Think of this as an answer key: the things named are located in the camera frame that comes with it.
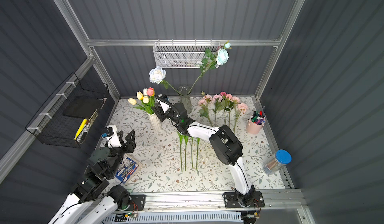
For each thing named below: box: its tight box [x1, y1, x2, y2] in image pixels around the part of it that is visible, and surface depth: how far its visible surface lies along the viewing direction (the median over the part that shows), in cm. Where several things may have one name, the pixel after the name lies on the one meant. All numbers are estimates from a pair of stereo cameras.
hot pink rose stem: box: [220, 91, 227, 125], surface depth 115 cm
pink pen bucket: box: [246, 115, 266, 135], surface depth 96 cm
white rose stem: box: [149, 66, 181, 96], surface depth 73 cm
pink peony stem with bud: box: [197, 91, 213, 126], surface depth 114 cm
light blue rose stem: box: [187, 42, 232, 93], surface depth 76 cm
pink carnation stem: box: [212, 94, 224, 124], surface depth 118 cm
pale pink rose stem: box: [233, 102, 248, 134], surface depth 111 cm
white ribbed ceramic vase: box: [147, 112, 162, 132], surface depth 93 cm
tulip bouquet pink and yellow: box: [128, 87, 156, 115], surface depth 82 cm
